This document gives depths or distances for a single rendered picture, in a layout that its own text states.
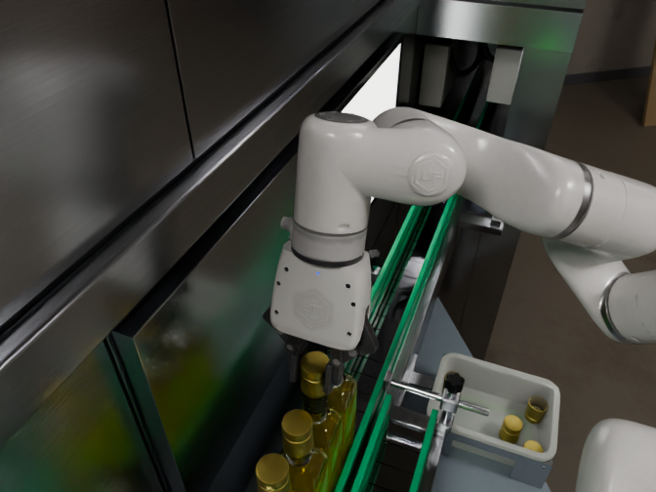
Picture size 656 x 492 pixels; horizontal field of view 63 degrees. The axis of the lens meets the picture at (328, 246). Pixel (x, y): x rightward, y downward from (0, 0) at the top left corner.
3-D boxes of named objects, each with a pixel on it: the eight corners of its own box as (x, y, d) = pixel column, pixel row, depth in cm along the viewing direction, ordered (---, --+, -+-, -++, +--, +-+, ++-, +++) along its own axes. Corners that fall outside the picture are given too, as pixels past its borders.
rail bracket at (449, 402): (384, 398, 93) (389, 351, 85) (481, 430, 88) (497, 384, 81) (379, 412, 91) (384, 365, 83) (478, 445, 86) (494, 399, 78)
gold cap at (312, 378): (307, 370, 65) (307, 346, 62) (335, 379, 64) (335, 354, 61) (296, 392, 63) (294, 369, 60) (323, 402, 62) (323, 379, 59)
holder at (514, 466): (413, 370, 115) (417, 346, 110) (548, 411, 107) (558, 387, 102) (390, 437, 102) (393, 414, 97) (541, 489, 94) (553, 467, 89)
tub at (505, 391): (438, 375, 113) (443, 348, 107) (550, 409, 107) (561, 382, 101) (418, 446, 100) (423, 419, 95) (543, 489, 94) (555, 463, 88)
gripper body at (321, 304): (266, 239, 53) (262, 334, 57) (365, 265, 50) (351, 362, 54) (298, 215, 59) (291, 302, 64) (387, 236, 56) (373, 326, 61)
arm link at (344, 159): (445, 113, 54) (482, 137, 46) (427, 210, 59) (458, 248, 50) (297, 102, 52) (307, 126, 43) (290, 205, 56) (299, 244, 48)
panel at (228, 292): (380, 170, 134) (389, 30, 113) (391, 173, 133) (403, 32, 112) (174, 507, 69) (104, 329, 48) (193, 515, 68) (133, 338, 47)
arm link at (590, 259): (588, 309, 49) (493, 319, 63) (757, 348, 55) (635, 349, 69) (594, 149, 53) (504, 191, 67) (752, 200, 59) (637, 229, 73)
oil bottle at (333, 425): (307, 472, 83) (304, 389, 70) (342, 485, 82) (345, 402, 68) (293, 506, 79) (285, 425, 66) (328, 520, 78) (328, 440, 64)
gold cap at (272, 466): (267, 468, 59) (265, 446, 56) (297, 480, 58) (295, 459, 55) (252, 498, 56) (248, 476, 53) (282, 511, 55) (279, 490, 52)
